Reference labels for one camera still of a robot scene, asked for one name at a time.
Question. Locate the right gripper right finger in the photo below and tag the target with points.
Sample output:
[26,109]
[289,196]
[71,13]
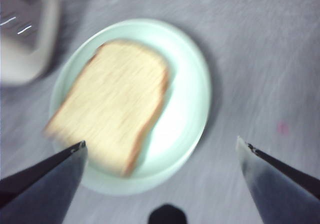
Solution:
[282,189]

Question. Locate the pale green round plate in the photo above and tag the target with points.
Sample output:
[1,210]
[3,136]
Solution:
[185,104]

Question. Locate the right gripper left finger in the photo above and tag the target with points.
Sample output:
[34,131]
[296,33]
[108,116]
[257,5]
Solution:
[42,189]

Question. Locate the black rounded object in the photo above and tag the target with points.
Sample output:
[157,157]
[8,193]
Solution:
[167,215]

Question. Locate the toasted bread slice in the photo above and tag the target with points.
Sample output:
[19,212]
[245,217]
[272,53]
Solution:
[112,101]

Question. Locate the cream two-slot toaster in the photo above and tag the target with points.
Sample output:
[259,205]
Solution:
[22,46]

